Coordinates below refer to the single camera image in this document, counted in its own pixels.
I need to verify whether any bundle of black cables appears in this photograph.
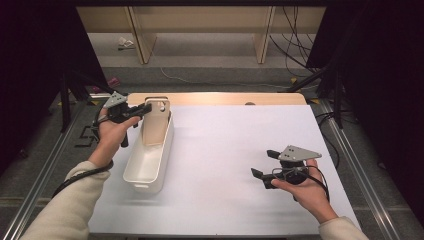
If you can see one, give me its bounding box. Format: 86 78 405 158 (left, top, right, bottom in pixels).
269 5 322 78

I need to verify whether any beige phone case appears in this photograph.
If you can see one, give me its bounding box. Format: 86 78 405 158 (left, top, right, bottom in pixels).
141 98 171 147

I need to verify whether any white plastic storage bin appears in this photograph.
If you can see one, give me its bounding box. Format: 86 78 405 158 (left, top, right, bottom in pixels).
122 105 175 195

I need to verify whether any person's right hand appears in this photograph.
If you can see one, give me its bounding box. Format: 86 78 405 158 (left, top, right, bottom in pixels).
270 158 339 225

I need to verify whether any black metal stand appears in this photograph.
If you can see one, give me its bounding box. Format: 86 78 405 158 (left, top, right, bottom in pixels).
59 66 112 133
287 59 345 130

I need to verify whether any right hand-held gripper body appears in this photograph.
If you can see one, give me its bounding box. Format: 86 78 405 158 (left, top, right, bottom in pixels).
271 144 323 186

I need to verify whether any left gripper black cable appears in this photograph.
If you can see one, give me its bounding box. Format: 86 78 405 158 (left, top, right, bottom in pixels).
51 159 115 200

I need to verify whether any person's left hand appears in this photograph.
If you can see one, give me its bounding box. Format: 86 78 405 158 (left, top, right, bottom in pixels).
88 108 142 168

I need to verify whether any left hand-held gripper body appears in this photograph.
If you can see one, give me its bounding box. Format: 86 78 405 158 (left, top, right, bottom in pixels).
94 91 143 149

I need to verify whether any light wooden shelf unit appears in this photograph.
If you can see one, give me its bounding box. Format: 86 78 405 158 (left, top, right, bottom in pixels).
76 5 327 65

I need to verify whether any crumpled white paper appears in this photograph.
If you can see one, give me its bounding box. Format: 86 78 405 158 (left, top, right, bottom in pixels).
117 36 136 51

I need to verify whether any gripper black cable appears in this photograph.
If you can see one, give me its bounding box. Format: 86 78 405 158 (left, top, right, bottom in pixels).
51 159 115 200
271 165 331 203

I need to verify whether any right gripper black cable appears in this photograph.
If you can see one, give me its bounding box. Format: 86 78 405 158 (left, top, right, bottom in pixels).
271 165 331 203

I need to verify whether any aluminium floor rail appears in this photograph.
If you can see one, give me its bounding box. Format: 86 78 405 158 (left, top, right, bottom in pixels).
2 99 86 240
318 99 403 240

